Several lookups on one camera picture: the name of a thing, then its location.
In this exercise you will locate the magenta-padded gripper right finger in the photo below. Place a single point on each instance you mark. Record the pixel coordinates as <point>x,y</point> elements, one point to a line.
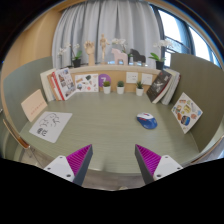
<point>166,165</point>

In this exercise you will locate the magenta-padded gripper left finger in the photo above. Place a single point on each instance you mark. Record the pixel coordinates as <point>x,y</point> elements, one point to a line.
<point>58,166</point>

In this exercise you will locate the white and blue computer mouse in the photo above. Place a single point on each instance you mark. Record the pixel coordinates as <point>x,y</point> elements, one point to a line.
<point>146,121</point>

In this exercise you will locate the white mouse pad with drawing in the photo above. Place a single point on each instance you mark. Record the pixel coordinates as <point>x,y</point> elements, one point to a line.
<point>50,126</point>

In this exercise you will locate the food sticker sheet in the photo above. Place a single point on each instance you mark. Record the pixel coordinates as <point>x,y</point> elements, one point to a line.
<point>186,112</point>

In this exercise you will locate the small spiky plant white pot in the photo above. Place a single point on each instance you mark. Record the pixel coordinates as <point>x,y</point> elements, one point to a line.
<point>139,91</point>

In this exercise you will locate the dark covered book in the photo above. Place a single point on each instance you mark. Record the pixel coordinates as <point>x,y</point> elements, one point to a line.
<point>159,86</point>

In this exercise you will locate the tan book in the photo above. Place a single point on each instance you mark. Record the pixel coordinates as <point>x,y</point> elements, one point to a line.
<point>52,86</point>

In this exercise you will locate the red and white magazine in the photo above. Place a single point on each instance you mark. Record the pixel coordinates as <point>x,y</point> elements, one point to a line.
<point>66,83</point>

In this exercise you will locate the thick white book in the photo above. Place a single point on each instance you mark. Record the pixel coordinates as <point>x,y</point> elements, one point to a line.
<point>45,83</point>

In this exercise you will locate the white sticker sheet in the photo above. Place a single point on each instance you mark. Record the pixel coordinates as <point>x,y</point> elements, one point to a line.
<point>86,83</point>

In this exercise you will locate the grey-green desk partition panel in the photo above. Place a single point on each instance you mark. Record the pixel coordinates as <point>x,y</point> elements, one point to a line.
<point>23,80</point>
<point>200,80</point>

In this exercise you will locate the round purple number sign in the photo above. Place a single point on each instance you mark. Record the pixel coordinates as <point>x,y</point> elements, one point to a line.
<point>104,78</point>

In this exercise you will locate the white orchid in black pot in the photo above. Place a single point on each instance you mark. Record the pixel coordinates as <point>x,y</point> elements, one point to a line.
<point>159,64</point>
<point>77,63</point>

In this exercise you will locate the light wooden desk shelf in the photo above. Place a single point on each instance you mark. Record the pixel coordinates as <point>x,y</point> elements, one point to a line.
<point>113,69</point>

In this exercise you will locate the black horse figure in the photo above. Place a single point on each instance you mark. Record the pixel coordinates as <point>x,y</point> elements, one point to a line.
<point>137,56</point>

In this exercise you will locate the pink horse figure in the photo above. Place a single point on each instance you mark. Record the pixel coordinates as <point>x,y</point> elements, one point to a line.
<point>119,56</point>

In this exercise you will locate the wooden hand model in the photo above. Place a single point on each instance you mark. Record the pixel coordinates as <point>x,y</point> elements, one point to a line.
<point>90,50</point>

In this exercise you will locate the wooden artist mannequin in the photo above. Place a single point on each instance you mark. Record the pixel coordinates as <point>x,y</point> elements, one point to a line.
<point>103,45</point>

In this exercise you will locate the white orchid behind horses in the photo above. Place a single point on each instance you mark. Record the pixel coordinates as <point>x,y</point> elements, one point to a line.
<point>119,41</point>

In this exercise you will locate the window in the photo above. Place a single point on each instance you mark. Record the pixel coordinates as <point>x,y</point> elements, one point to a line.
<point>175,30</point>

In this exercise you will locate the grey curtain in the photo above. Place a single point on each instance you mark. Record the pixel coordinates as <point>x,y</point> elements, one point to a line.
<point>100,20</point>

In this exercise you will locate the white wall socket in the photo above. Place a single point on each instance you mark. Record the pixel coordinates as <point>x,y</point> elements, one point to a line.
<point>132,77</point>
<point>147,79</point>

